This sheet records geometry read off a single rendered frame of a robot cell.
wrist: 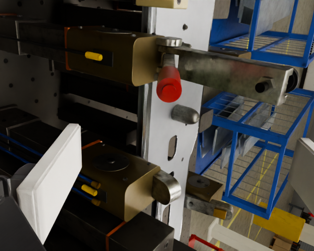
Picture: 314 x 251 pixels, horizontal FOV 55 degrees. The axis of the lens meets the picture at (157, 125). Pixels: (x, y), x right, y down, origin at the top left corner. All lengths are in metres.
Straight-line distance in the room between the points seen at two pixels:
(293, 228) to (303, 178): 7.69
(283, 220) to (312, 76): 3.60
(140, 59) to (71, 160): 0.22
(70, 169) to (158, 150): 0.40
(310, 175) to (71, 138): 0.13
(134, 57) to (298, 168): 0.23
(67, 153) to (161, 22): 0.36
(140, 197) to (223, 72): 0.20
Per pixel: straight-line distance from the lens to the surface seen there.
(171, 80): 0.26
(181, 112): 0.56
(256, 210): 2.86
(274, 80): 0.31
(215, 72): 0.35
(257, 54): 2.35
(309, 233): 7.93
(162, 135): 0.56
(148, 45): 0.38
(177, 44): 0.39
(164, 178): 0.43
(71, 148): 0.17
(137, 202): 0.42
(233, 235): 4.94
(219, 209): 0.78
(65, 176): 0.16
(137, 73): 0.37
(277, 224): 7.95
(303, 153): 0.19
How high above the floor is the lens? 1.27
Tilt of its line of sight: 31 degrees down
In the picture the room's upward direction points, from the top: 108 degrees clockwise
